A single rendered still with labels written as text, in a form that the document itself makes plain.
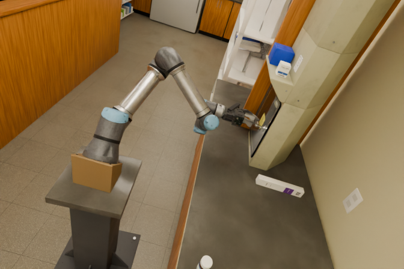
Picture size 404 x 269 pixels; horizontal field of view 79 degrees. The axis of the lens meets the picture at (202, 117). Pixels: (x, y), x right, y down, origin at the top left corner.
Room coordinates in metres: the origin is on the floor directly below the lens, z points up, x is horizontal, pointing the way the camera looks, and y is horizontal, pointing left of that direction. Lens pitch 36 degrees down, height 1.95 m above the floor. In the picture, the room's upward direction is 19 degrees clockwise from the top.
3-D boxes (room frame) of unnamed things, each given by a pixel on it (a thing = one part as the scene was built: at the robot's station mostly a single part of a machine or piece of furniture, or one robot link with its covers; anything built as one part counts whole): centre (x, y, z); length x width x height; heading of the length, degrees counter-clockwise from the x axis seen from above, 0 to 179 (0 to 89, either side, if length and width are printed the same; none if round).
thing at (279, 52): (1.33, -0.29, 1.56); 0.10 x 0.10 x 0.09; 3
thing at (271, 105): (1.26, -0.35, 1.19); 0.30 x 0.01 x 0.40; 3
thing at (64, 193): (0.70, 0.37, 0.92); 0.32 x 0.32 x 0.04; 6
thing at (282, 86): (1.26, -0.30, 1.46); 0.32 x 0.11 x 0.10; 3
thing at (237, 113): (1.17, -0.16, 1.20); 0.12 x 0.09 x 0.08; 93
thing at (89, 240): (0.70, 0.37, 0.45); 0.48 x 0.48 x 0.90; 6
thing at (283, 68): (1.19, -0.30, 1.54); 0.05 x 0.05 x 0.06; 0
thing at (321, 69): (1.27, -0.48, 1.33); 0.32 x 0.25 x 0.77; 3
